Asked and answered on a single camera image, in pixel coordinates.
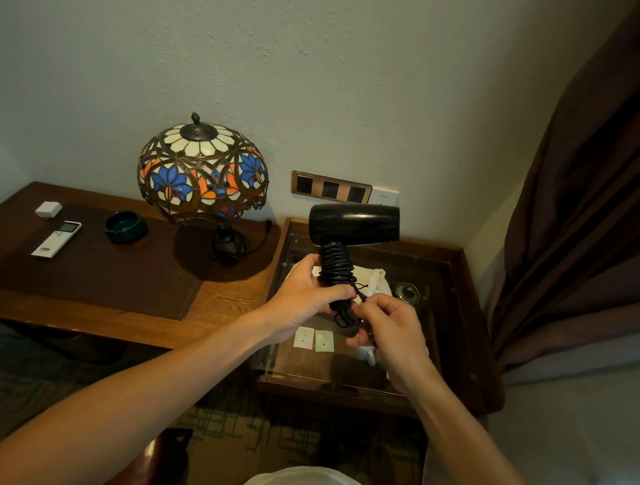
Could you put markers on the wooden desk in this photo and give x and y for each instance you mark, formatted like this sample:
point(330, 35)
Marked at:
point(230, 295)

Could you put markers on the white bedding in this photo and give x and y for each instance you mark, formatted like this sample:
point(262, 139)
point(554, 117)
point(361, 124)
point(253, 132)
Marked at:
point(565, 424)

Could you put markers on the white plastic bag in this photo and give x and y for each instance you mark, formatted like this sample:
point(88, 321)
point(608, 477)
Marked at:
point(302, 477)

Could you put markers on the white cloth bag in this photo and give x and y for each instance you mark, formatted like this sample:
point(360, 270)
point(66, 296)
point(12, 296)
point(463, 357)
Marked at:
point(374, 281)

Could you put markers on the white wall plate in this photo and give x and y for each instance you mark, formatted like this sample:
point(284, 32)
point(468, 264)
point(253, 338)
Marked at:
point(385, 196)

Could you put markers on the black hair dryer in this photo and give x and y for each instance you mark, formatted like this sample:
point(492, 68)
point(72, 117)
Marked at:
point(355, 224)

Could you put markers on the person's right forearm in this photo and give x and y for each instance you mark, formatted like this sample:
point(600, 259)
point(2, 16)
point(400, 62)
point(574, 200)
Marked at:
point(450, 429)

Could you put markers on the dark brown desk mat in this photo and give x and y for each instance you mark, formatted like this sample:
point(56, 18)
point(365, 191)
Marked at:
point(110, 275)

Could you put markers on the person's left forearm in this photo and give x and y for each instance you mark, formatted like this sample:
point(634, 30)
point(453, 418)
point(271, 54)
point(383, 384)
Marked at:
point(150, 389)

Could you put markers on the dark green ashtray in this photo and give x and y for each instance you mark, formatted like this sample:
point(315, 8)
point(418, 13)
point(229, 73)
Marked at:
point(125, 227)

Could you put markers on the round clear glass ashtray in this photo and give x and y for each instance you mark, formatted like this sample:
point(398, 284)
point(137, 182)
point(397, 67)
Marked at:
point(407, 293)

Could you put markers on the person's right hand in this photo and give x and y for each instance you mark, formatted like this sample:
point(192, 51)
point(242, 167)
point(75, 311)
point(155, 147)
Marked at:
point(400, 339)

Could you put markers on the glass-topped wooden side table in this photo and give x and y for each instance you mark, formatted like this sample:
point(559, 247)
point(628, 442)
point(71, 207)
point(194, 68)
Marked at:
point(465, 320)

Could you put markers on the person's right thumb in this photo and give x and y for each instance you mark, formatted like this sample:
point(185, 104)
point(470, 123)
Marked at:
point(364, 312)

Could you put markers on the person's left thumb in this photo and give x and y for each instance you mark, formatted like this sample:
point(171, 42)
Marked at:
point(335, 294)

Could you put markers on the white paper sachet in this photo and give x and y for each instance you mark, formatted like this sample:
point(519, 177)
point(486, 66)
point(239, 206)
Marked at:
point(303, 338)
point(324, 341)

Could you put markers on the person's left hand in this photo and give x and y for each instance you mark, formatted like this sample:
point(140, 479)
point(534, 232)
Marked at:
point(292, 305)

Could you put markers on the bronze wall socket panel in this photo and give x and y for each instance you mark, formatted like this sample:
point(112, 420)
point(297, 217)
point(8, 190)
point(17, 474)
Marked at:
point(331, 188)

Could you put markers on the white remote control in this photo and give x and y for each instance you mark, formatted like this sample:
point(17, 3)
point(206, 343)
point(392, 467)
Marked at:
point(56, 240)

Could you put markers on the small white box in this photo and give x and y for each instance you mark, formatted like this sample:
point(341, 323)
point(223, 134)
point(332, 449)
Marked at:
point(48, 209)

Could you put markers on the brown curtain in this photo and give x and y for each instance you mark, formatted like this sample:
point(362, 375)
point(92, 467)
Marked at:
point(580, 225)

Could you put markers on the stained glass table lamp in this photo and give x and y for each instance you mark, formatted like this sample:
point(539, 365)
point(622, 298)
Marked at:
point(200, 170)

